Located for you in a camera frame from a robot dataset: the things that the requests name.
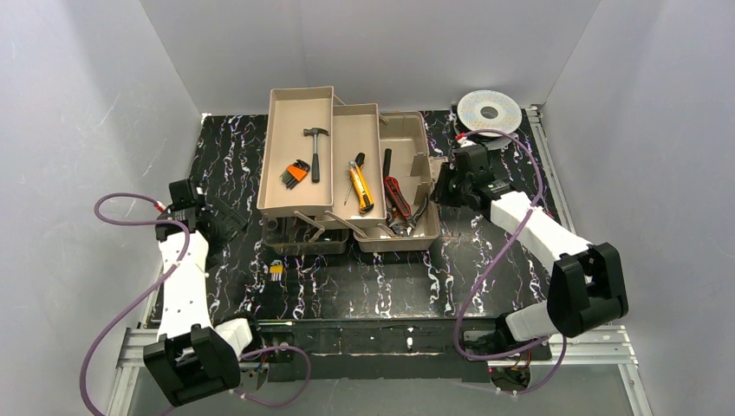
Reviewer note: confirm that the black handled claw hammer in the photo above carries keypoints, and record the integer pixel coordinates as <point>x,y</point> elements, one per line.
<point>315,133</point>

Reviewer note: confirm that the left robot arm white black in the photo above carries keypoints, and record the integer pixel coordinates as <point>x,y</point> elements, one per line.
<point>194,356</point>

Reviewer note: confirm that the orange utility knife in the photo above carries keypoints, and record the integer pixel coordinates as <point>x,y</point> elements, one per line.
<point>366,201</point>

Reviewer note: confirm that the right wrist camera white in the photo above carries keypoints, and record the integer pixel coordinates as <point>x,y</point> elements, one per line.
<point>461,141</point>

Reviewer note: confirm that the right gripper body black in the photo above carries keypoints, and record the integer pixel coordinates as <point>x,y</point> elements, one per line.
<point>443,183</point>

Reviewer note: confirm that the black handled silver pliers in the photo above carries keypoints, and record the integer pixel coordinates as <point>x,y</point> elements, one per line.
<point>411,222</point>

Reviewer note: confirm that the white tape roll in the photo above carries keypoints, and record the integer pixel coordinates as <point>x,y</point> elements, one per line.
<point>489,111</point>

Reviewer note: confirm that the red utility knife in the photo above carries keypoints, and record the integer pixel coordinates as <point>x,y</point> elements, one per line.
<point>395,195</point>

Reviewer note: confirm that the yellow hex key set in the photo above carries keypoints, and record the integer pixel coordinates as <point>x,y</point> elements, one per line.
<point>276,270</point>

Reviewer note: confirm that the orange black small tool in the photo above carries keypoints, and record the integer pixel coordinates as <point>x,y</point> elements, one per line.
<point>295,173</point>

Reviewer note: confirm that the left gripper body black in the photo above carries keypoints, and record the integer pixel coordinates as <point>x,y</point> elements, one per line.
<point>224,219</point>

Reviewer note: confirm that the black mounting plate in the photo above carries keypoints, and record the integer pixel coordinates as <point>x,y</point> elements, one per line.
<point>361,349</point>

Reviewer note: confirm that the beige plastic tool box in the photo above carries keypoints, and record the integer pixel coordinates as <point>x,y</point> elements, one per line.
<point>332,171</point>

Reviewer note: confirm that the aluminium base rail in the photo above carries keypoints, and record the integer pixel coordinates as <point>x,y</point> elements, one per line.
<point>608,345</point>

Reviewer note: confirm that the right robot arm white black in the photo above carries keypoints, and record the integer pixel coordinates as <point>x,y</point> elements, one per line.
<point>587,287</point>

